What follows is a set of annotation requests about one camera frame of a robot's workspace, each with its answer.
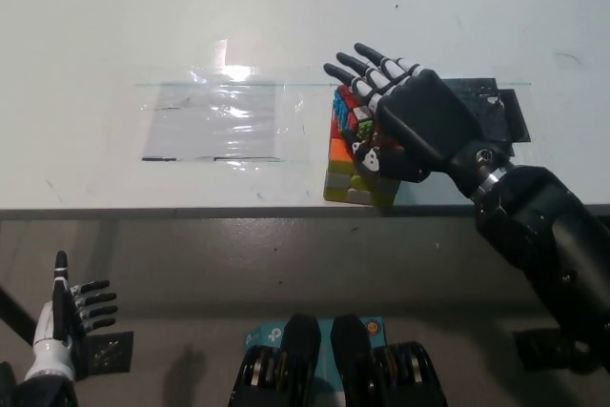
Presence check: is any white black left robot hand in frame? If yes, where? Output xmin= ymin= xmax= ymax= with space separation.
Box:
xmin=23 ymin=250 xmax=119 ymax=382

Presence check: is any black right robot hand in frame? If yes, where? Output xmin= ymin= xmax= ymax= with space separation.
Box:
xmin=322 ymin=42 xmax=514 ymax=198

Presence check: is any small multicolour studded puzzle cube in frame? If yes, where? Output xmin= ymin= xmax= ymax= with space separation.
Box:
xmin=332 ymin=84 xmax=382 ymax=151

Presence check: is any large orange red puzzle cube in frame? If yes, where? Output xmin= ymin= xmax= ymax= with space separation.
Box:
xmin=322 ymin=115 xmax=401 ymax=211

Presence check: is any black diagonal table leg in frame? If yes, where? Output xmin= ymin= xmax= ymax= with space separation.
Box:
xmin=0 ymin=285 xmax=39 ymax=351

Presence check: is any black tape patch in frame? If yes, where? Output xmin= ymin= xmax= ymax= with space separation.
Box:
xmin=437 ymin=77 xmax=531 ymax=158

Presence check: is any black square floor marker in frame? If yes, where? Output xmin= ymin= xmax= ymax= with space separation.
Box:
xmin=85 ymin=332 xmax=134 ymax=375

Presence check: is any clear plastic covered grey sheet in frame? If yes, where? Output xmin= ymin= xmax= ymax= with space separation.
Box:
xmin=135 ymin=58 xmax=306 ymax=170

